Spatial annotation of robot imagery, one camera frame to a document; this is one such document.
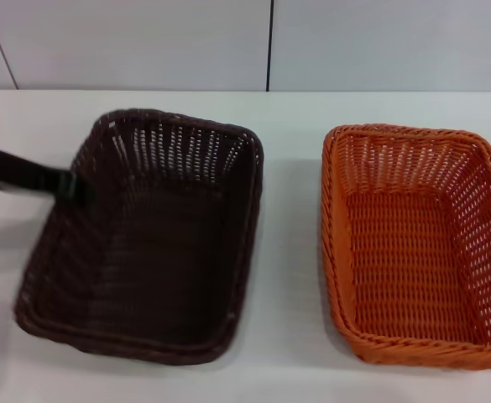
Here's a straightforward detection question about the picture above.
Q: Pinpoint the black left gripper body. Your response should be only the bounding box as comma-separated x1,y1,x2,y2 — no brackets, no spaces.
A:
0,149,64,196

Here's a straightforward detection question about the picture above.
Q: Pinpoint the orange wicker basket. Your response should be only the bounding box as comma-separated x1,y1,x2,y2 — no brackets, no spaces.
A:
321,123,491,365

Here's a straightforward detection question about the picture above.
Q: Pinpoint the dark brown wicker basket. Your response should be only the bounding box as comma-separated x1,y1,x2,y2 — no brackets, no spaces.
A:
13,107,267,366

